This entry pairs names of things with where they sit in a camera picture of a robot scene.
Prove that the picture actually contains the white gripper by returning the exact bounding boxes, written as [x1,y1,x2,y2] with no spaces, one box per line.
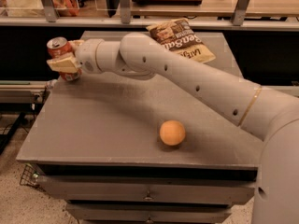
[47,39,104,74]

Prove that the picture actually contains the red coke can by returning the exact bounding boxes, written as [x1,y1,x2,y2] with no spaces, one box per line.
[47,36,81,81]

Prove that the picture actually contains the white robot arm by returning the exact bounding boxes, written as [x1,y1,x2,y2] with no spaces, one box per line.
[73,33,299,224]

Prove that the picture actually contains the grey drawer cabinet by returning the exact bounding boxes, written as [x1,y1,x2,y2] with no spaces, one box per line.
[16,30,265,224]

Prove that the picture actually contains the brown sea salt chip bag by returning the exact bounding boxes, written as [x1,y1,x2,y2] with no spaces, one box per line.
[147,18,215,63]

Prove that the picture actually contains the orange ball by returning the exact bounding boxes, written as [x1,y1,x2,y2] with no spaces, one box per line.
[159,120,186,146]

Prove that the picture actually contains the metal shelf rail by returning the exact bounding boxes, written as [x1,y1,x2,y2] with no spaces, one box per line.
[0,17,299,32]

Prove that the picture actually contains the wire basket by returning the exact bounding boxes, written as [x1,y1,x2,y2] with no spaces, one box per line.
[20,164,40,189]

